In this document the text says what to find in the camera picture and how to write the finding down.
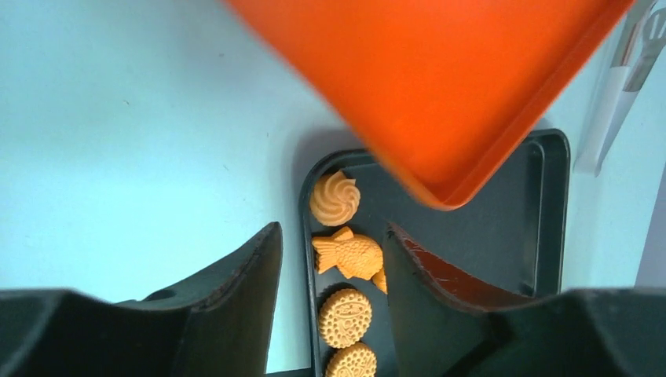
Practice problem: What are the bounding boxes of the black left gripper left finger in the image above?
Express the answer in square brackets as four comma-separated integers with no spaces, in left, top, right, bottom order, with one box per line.
[119,221,283,376]

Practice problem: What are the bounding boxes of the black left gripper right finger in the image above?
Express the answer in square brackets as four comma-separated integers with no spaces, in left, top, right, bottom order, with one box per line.
[382,223,535,376]

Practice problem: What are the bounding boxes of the black baking tray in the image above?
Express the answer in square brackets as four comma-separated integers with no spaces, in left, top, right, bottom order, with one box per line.
[298,129,570,376]

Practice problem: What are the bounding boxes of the orange box lid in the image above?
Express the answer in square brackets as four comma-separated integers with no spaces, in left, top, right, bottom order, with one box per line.
[231,1,631,210]

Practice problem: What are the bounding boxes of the silver metal tongs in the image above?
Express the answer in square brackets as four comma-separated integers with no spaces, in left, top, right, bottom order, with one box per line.
[574,1,665,176]

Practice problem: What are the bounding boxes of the orange fish cookie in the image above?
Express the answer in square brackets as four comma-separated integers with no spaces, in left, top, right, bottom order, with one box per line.
[311,226,383,280]
[371,267,387,295]

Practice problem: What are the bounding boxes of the round orange biscuit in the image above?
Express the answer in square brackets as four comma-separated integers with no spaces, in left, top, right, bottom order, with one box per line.
[325,342,378,377]
[318,288,372,349]

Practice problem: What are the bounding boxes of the orange swirl cookie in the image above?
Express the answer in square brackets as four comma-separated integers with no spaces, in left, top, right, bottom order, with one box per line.
[309,170,361,226]

